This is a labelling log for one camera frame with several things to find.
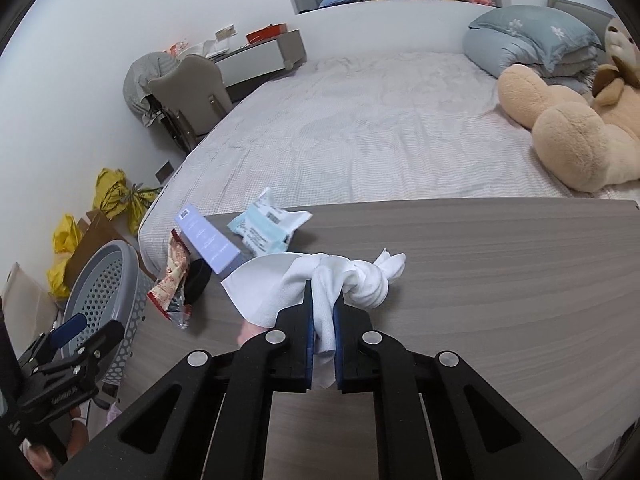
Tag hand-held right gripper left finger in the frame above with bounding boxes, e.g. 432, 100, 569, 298
57, 277, 316, 480

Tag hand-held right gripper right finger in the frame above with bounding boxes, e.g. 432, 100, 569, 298
332, 296, 583, 480

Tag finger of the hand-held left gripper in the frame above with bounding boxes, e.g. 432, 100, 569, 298
30, 319, 126, 377
17, 312, 88, 366

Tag gray perforated plastic basket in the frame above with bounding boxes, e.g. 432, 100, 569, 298
62, 240, 153, 391

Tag small pink item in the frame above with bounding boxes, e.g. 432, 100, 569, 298
239, 321, 268, 347

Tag knotted white cloth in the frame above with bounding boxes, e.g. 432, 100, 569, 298
220, 247, 407, 391

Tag red printed snack wrapper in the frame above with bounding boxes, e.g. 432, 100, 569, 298
146, 229, 193, 332

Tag blue white wipes packet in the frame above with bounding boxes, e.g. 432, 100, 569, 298
227, 187, 313, 258

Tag black elastic band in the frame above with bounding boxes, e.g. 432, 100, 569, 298
184, 259, 213, 306

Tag long purple carton box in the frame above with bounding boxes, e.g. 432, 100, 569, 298
175, 205, 241, 276

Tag person's left hand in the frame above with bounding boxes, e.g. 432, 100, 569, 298
20, 437, 58, 478

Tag beige plastic storage bin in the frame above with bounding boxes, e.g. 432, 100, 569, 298
0, 261, 58, 346

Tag large yellow plastic bag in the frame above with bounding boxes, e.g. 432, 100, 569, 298
47, 214, 86, 298

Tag brown cardboard box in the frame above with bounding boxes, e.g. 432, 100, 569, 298
65, 210, 126, 281

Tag yellow sack with gray tie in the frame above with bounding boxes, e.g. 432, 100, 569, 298
122, 182, 163, 236

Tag crumpled yellow bag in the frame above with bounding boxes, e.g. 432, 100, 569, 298
93, 167, 128, 221

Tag bed with gray checked sheet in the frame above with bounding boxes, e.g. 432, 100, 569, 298
137, 51, 640, 281

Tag beige upholstered chair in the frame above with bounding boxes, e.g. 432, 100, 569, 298
147, 54, 233, 153

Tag white and gray desk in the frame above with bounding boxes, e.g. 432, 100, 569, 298
207, 29, 307, 103

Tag red box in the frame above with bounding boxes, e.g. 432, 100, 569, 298
245, 22, 288, 43

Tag large beige teddy bear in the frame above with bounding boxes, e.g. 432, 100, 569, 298
497, 17, 640, 193

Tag grey pillows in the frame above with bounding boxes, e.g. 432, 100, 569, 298
462, 27, 611, 96

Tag blue-gray floral pillow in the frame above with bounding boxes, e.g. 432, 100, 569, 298
469, 5, 601, 73

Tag gray bed headboard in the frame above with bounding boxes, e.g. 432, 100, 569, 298
546, 0, 618, 41

